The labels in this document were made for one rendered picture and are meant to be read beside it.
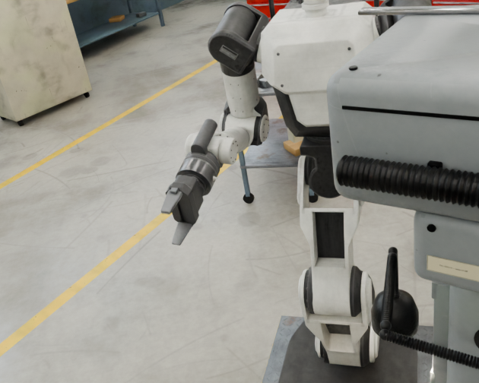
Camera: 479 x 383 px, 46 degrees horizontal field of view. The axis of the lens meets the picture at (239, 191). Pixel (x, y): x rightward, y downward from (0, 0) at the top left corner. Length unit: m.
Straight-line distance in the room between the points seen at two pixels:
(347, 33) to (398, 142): 0.74
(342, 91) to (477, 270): 0.25
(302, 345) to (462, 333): 1.40
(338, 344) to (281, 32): 1.00
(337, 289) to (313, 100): 0.53
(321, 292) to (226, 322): 1.58
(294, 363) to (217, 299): 1.28
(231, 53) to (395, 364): 1.19
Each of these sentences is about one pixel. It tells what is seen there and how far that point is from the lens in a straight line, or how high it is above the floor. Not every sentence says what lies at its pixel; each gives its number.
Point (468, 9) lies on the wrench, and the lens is 0.81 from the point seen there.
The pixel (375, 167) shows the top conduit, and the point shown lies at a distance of 0.61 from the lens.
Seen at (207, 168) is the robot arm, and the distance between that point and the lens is 1.31.
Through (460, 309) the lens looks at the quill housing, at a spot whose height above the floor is 1.59.
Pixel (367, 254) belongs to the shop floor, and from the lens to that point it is 3.48.
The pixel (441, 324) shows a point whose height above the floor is 1.48.
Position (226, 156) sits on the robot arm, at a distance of 1.36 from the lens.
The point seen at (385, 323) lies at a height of 1.59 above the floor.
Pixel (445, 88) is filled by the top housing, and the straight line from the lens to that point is 0.59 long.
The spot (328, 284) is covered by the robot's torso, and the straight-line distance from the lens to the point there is 1.61.
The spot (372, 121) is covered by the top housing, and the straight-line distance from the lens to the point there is 0.62.
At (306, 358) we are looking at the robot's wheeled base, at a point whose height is 0.57.
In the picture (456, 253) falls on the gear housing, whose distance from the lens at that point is 0.69.
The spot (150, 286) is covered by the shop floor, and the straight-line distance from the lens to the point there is 3.53.
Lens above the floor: 2.10
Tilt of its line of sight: 29 degrees down
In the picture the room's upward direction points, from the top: 10 degrees counter-clockwise
